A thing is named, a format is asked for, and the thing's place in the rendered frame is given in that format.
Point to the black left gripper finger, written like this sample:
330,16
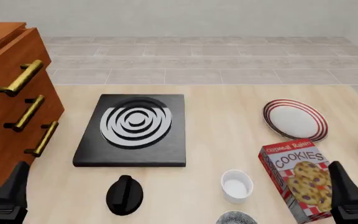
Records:
14,189

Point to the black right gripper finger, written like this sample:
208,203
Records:
345,189

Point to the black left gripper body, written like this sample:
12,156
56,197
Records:
2,215

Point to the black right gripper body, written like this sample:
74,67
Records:
356,215

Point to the white plate with red rings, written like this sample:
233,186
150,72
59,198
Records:
294,120

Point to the flat black stove plate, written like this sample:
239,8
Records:
95,154

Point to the white ramekin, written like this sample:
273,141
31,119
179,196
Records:
236,186

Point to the black patterned bowl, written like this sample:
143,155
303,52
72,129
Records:
236,219

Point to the printed cookies box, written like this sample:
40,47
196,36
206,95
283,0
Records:
300,177

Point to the round black stove knob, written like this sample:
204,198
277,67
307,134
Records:
123,196

